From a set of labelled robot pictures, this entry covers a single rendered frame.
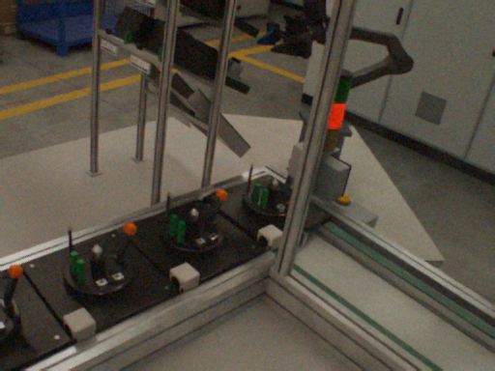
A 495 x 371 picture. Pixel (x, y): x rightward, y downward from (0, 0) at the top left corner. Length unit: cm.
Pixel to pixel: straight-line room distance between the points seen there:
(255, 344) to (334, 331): 17
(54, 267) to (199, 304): 31
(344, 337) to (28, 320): 62
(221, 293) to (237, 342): 12
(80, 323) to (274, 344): 42
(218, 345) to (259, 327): 11
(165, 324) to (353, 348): 38
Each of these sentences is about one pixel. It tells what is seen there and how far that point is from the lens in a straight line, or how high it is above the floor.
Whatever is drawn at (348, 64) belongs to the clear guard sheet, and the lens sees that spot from 89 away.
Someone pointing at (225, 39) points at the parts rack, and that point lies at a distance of 125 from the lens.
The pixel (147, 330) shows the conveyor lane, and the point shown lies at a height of 96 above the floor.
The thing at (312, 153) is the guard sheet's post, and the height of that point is 126.
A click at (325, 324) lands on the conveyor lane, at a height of 92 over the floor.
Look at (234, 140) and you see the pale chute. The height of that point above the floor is 105.
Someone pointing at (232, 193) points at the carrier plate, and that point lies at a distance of 134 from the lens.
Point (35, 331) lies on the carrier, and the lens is 96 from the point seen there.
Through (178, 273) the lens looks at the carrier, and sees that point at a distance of 104.
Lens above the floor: 167
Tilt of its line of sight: 31 degrees down
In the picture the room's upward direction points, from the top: 10 degrees clockwise
